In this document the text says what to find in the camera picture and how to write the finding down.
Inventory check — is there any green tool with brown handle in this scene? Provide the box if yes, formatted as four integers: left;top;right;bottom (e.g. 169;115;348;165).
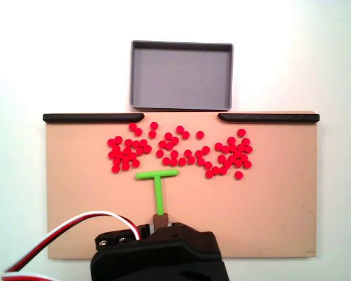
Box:
135;169;180;234

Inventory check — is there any tan flat board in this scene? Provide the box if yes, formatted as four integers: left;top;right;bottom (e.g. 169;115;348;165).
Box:
45;110;319;260

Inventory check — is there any grey rectangular tray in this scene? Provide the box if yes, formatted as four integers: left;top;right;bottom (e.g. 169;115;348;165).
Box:
129;40;234;111

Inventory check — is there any red white black cable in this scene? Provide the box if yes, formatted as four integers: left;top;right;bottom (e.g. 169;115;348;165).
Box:
0;210;143;281

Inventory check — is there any black rail strip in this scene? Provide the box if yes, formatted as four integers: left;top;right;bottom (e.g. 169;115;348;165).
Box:
217;112;321;124
42;113;145;124

